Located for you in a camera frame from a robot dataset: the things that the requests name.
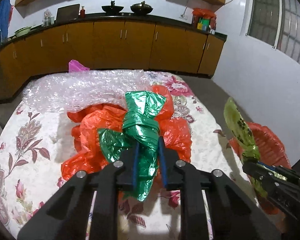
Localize red plastic bag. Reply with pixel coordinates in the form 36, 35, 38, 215
61, 103, 127, 181
152, 85, 192, 163

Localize green yellow snack wrapper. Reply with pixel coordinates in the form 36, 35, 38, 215
223, 96, 269, 198

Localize green plastic bag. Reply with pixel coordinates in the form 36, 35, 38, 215
97, 90, 166, 202

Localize clear bubble wrap sheet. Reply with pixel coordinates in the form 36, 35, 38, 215
22, 69, 151, 113

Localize pink plastic bag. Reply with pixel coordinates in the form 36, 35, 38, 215
68, 60, 90, 73

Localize lower wooden kitchen cabinets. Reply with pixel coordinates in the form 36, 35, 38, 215
0, 20, 226, 100

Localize red plastic waste basket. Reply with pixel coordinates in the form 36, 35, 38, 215
229, 122, 291, 215

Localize floral quilt table cover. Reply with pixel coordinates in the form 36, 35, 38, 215
0, 72, 255, 239

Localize barred window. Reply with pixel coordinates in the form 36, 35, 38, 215
246, 0, 300, 65

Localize green container on counter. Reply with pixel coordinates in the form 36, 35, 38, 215
197, 18, 210, 31

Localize green pot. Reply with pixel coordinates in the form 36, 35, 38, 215
15, 27, 31, 37

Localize glass jar on counter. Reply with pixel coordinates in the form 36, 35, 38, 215
43, 9, 55, 27

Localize red bag on counter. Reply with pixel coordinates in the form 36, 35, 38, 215
191, 8, 217, 34

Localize dark cutting board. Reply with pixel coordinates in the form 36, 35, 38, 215
56, 4, 80, 23

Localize red bottle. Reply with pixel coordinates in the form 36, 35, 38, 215
79, 6, 85, 18

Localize black countertop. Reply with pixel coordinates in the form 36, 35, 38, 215
0, 12, 228, 53

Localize blue hanging cloth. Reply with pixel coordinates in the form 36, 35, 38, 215
0, 0, 12, 43

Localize black wok with utensils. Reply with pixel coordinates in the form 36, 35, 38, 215
101, 1, 124, 15

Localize black wok with lid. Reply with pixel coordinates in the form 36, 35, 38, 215
130, 1, 153, 15

